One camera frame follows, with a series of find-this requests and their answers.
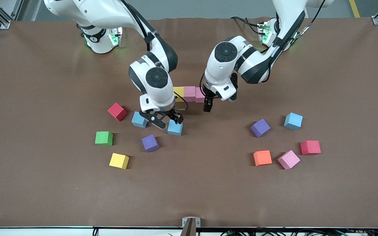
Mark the blue foam cube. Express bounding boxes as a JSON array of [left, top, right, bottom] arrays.
[[131, 111, 149, 128], [283, 112, 304, 131], [167, 119, 183, 136]]

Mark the yellow foam cube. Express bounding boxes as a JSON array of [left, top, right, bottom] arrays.
[[173, 86, 185, 102], [109, 153, 130, 170]]

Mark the purple foam cube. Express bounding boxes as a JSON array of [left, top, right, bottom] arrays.
[[141, 134, 160, 153], [251, 118, 271, 138]]

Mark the red foam cube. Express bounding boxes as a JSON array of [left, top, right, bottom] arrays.
[[300, 140, 322, 156], [107, 102, 128, 122]]

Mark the green foam cube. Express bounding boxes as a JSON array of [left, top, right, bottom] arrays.
[[95, 131, 114, 147]]

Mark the brown table cover sheet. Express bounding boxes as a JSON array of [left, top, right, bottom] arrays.
[[0, 16, 378, 228]]

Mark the orange foam cube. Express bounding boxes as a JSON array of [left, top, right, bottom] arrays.
[[253, 150, 273, 167]]

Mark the grey connector plate green light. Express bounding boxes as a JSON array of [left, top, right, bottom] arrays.
[[257, 20, 276, 45], [110, 26, 123, 47]]

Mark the yellow floor tape strip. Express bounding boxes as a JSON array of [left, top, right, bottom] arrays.
[[349, 0, 361, 18]]

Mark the black arm base cable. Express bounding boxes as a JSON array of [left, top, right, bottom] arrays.
[[230, 16, 262, 35]]

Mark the small grey metal bracket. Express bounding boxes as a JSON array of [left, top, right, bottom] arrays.
[[182, 217, 201, 228]]

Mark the brown camera mount strip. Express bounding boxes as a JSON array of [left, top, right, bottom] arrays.
[[180, 218, 197, 236]]

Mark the white table edge rail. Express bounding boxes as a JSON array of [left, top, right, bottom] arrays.
[[0, 227, 378, 236]]

